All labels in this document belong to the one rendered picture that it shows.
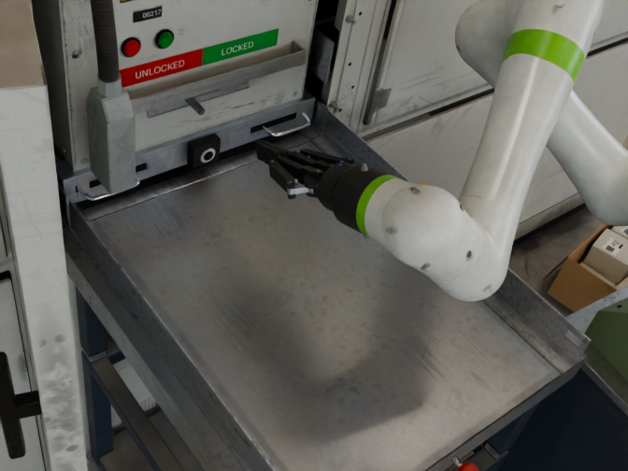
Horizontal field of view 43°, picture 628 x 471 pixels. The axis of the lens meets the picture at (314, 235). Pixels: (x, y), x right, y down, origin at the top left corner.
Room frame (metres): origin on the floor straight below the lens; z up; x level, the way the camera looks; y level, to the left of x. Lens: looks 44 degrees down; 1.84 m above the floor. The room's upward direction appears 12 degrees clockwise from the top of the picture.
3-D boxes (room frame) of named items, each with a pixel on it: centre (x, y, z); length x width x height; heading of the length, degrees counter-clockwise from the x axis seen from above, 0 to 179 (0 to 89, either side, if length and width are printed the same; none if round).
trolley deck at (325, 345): (0.89, -0.03, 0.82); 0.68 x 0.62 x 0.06; 46
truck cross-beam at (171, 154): (1.16, 0.26, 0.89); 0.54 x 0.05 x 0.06; 136
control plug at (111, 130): (0.95, 0.34, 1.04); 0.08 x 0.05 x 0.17; 46
